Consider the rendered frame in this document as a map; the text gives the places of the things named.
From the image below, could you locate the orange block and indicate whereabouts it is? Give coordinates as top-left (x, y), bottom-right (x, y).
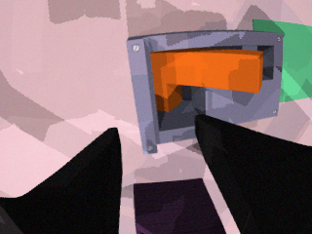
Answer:
top-left (151, 48), bottom-right (264, 113)

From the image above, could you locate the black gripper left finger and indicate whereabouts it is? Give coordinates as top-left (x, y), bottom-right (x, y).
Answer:
top-left (0, 126), bottom-right (124, 234)

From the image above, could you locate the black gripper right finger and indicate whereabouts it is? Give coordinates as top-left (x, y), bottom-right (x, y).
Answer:
top-left (195, 114), bottom-right (312, 234)

